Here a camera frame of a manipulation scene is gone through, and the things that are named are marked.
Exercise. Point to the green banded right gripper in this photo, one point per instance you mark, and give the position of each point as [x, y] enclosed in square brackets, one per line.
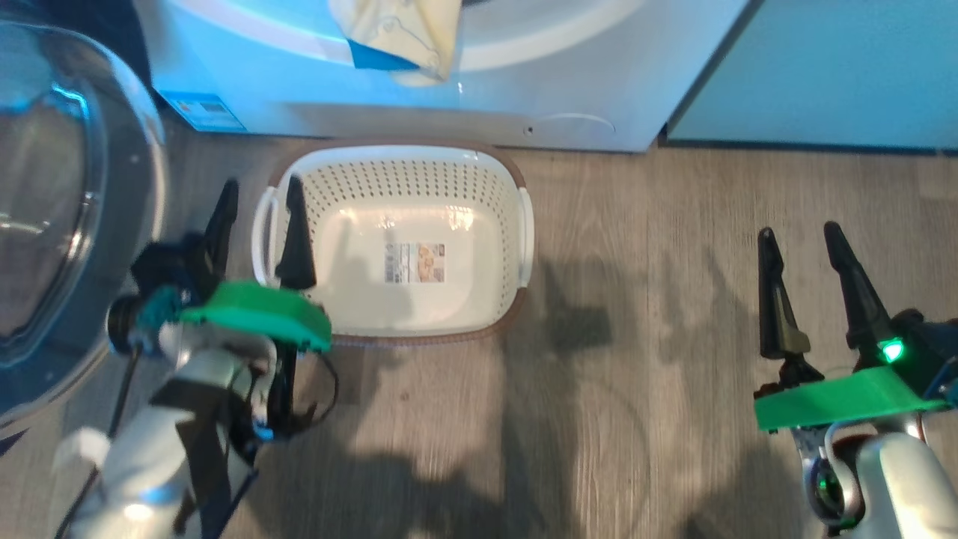
[838, 400]

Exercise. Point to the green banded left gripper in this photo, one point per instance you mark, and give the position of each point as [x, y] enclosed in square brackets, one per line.
[262, 311]

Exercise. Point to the round glass washing machine door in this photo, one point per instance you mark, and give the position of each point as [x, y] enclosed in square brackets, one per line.
[52, 224]

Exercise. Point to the cream garment with blue trim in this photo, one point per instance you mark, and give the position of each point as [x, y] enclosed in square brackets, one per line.
[397, 30]

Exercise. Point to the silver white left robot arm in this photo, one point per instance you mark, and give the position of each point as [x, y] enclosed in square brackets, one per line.
[142, 464]

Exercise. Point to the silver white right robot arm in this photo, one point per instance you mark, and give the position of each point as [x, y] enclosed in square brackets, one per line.
[898, 486]

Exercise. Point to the white perforated laundry basket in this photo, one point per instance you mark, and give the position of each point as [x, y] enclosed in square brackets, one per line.
[419, 314]

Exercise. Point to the pale green cabinet door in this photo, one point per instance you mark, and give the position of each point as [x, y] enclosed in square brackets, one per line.
[823, 67]

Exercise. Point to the white front-load washing machine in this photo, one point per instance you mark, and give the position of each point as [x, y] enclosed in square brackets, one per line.
[524, 82]

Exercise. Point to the blue energy label sticker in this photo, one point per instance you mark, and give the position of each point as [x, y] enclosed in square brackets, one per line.
[202, 111]

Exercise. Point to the paper product label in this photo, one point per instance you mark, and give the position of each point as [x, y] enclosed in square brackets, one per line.
[415, 263]

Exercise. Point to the dark grey cabinet plinth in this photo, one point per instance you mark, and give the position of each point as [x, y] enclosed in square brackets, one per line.
[808, 146]

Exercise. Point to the round white filter cover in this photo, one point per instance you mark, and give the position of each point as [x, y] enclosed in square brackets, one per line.
[572, 126]

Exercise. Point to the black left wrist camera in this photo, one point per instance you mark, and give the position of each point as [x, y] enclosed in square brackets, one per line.
[161, 269]

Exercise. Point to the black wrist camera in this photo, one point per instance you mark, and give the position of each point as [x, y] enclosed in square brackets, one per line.
[928, 352]
[161, 269]

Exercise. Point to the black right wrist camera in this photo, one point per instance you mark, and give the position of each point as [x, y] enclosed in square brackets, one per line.
[928, 352]

